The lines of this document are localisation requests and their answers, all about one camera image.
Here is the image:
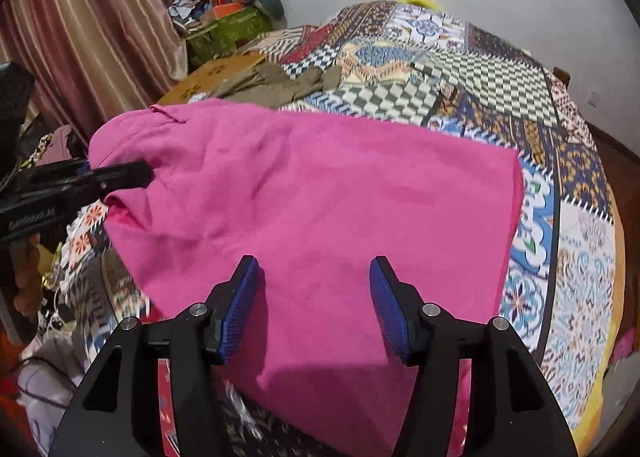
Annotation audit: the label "person's left hand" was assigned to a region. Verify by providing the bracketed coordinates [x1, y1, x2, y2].
[14, 232, 45, 310]

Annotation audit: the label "green patterned bag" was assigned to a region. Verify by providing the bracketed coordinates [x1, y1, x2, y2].
[185, 4, 273, 70]

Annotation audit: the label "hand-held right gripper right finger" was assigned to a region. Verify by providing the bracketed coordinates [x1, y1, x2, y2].
[369, 255, 578, 457]

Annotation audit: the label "white cloth with cables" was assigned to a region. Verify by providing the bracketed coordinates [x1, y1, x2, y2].
[17, 332, 86, 453]

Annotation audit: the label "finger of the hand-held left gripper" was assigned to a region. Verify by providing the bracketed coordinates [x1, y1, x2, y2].
[75, 160, 153, 198]

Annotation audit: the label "pink pants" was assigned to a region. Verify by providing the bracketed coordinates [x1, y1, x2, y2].
[87, 98, 523, 457]

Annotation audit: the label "striped brown curtain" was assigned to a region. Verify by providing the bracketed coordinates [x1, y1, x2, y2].
[0, 0, 188, 138]

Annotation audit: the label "mauve cloth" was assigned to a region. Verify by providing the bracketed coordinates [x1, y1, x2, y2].
[42, 124, 83, 162]

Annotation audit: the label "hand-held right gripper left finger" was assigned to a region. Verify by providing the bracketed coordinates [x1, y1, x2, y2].
[47, 255, 261, 457]

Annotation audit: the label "patchwork patterned blanket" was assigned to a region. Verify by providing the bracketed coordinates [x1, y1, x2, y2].
[37, 0, 626, 457]

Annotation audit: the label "orange box with flower cut-outs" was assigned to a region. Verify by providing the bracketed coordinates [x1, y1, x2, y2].
[157, 51, 268, 108]

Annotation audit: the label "olive pants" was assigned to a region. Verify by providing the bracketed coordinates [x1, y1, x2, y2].
[215, 62, 341, 110]

